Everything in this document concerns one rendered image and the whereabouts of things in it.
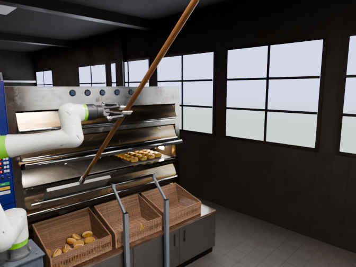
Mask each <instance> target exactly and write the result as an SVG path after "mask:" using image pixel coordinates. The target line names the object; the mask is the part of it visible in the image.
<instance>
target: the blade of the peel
mask: <svg viewBox="0 0 356 267"><path fill-rule="evenodd" d="M110 178H111V176H110V175H108V176H103V177H98V178H94V179H90V180H85V182H84V183H83V184H79V182H75V183H71V184H66V185H61V186H56V187H53V188H48V189H46V192H45V194H44V197H43V200H48V199H52V198H56V197H61V196H64V195H68V194H72V193H76V192H80V191H85V190H89V189H93V188H97V187H100V186H104V185H106V184H107V182H108V181H109V179H110ZM100 191H101V190H98V191H94V192H90V193H86V194H82V195H78V196H75V197H71V198H67V199H62V200H58V201H54V202H51V203H46V204H42V205H41V206H40V208H39V209H42V208H46V207H50V206H54V205H57V204H61V203H65V202H69V201H73V200H77V199H81V198H85V197H89V196H92V195H96V194H99V193H100Z"/></svg>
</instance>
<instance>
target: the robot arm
mask: <svg viewBox="0 0 356 267"><path fill-rule="evenodd" d="M125 107H126V106H124V105H120V104H119V105H118V103H113V102H104V101H102V103H101V105H95V104H74V103H65V104H63V105H62V106H61V107H60V108H59V110H58V116H59V120H60V125H61V129H60V130H57V131H50V132H42V133H32V134H22V135H6V136H0V159H3V158H8V157H15V156H19V155H23V154H27V153H32V152H37V151H41V150H48V149H57V148H75V147H78V146H79V145H81V143H82V142H83V139H84V136H83V132H82V126H81V121H89V120H95V119H97V118H107V119H108V121H111V120H116V119H122V117H123V116H124V115H128V114H131V113H132V111H122V112H113V111H111V110H116V109H119V110H124V108H125ZM112 115H113V116H112ZM109 116H110V117H109ZM28 237H29V233H28V222H27V216H26V211H25V210H24V209H22V208H12V209H8V210H5V211H4V210H3V208H2V206H1V204H0V265H2V264H3V263H4V262H14V261H18V260H21V259H23V258H25V257H27V256H28V255H29V254H30V253H31V252H32V247H31V246H30V244H29V242H28Z"/></svg>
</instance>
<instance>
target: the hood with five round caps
mask: <svg viewBox="0 0 356 267"><path fill-rule="evenodd" d="M136 89H137V87H13V90H14V101H15V111H35V110H56V109H59V108H60V107H61V106H62V105H63V104H65V103H74V104H95V105H101V103H102V101H104V102H113V103H118V105H119V104H120V105H124V106H126V105H127V104H128V102H129V100H130V99H131V97H132V95H133V94H134V92H135V90H136ZM173 103H175V87H144V88H143V90H142V91H141V92H140V94H139V96H138V97H137V99H136V100H135V102H134V104H133V105H152V104H173Z"/></svg>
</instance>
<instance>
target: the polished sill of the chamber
mask: <svg viewBox="0 0 356 267"><path fill-rule="evenodd" d="M172 161H175V157H170V158H165V159H160V160H156V161H152V162H147V163H142V164H137V165H132V166H127V167H122V168H117V169H113V170H109V171H104V172H99V173H94V174H89V175H88V176H87V177H86V180H90V179H94V178H98V177H103V176H108V175H113V174H118V173H122V172H127V171H132V170H136V169H139V168H144V167H149V166H153V165H158V164H163V163H167V162H172ZM81 177H82V176H79V177H74V178H71V179H66V180H61V181H56V182H51V183H46V184H41V185H36V186H31V187H28V188H23V194H27V193H32V192H37V191H41V190H46V189H48V188H53V187H56V186H61V185H66V184H71V183H75V182H79V179H80V178H81Z"/></svg>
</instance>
